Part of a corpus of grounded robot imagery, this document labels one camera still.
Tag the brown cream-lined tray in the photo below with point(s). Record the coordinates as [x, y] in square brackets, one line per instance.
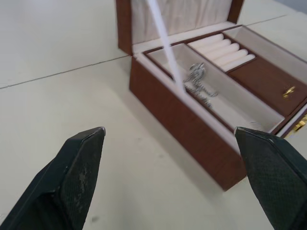
[239, 79]

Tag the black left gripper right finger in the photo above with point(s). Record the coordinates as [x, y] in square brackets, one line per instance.
[273, 177]

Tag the brown wooden jewelry box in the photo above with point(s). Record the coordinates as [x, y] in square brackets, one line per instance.
[182, 119]

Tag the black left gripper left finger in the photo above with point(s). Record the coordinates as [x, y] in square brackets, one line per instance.
[67, 182]

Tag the white lid stay ribbon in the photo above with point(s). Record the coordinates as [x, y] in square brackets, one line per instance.
[168, 45]

